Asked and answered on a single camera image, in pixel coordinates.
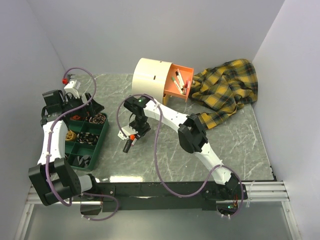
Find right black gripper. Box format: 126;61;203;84
127;116;152;141

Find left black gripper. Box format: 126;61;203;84
61;92;104;118

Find orange black highlighter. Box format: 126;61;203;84
122;134;136;153

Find purple cap marker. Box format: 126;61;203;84
131;138;137;147

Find round drawer organizer box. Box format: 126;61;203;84
131;58;194;105

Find green cap marker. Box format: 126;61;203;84
171;76;184;95

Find dark red pen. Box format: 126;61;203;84
183;82;189;96

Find black cap marker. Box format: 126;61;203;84
175;71;185;90

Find pink cap marker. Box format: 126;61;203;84
183;80;190;95

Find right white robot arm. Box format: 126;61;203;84
118;94;244;199

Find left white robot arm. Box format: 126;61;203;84
28;90;104;207

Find orange rubber bands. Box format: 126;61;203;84
70;115;83;121

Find green compartment tray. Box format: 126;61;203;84
65;113;109;172

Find yellow rubber bands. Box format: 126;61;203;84
65;130;77;142

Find black binder clips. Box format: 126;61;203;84
72;155;91;168

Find black base beam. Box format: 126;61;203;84
74;181;248;215

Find yellow plaid cloth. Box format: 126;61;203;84
189;58;258;130

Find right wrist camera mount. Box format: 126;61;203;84
117;125;138;141

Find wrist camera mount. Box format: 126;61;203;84
62;78;81;99
117;125;138;141

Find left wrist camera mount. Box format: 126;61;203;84
62;78;81;99

